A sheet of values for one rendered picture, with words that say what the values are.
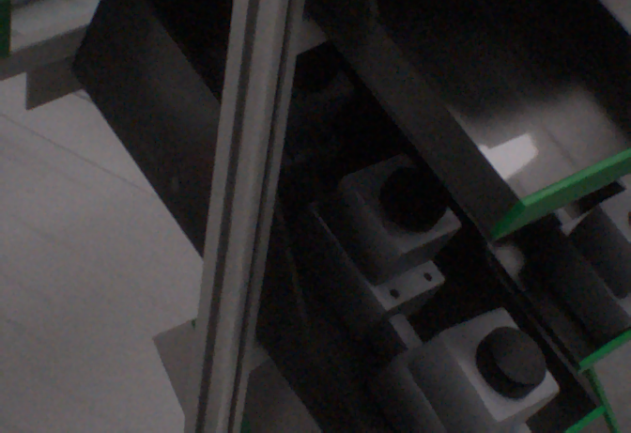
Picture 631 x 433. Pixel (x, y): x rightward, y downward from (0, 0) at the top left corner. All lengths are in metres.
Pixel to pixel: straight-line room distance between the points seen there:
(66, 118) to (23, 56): 0.89
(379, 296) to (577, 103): 0.12
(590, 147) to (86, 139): 1.02
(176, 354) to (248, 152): 0.17
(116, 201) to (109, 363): 0.28
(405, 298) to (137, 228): 0.77
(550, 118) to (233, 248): 0.14
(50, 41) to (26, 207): 0.71
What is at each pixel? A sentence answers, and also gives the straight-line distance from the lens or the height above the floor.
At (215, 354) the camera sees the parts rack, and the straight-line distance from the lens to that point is 0.53.
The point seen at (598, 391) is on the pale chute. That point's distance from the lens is 0.80.
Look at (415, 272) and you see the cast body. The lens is 0.57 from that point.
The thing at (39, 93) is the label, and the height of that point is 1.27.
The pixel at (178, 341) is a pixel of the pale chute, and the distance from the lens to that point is 0.61.
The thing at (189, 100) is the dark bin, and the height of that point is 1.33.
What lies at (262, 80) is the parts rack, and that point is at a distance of 0.46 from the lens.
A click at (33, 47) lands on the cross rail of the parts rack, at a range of 0.62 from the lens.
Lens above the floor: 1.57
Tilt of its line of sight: 31 degrees down
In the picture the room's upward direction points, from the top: 10 degrees clockwise
